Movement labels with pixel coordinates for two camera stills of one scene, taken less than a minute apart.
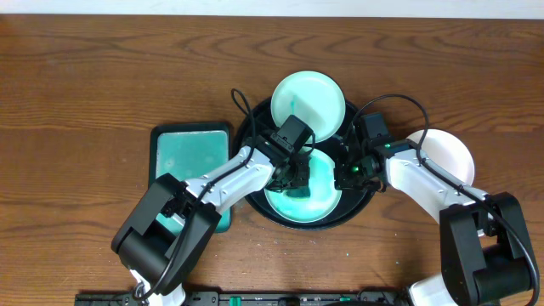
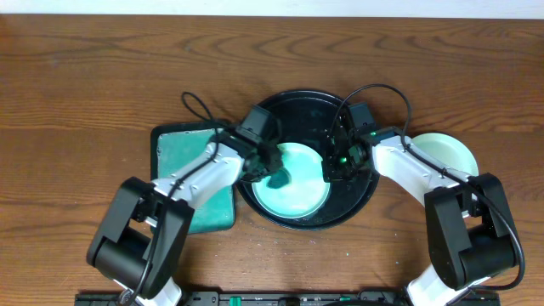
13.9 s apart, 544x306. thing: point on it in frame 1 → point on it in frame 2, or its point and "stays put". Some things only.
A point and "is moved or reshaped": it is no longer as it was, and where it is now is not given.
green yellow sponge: [298, 194] is moved or reshaped
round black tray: [305, 135] stays put
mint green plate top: [314, 99] → [307, 189]
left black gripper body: [297, 174] → [267, 161]
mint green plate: [324, 201] → [450, 150]
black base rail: [261, 298] stays put
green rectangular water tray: [186, 151] stays put
